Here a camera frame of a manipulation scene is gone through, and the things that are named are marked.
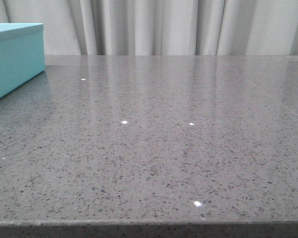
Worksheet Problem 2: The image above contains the light blue box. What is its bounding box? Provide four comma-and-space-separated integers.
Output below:
0, 23, 46, 99

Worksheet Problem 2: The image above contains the grey-white curtain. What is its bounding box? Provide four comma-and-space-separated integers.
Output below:
0, 0, 298, 56

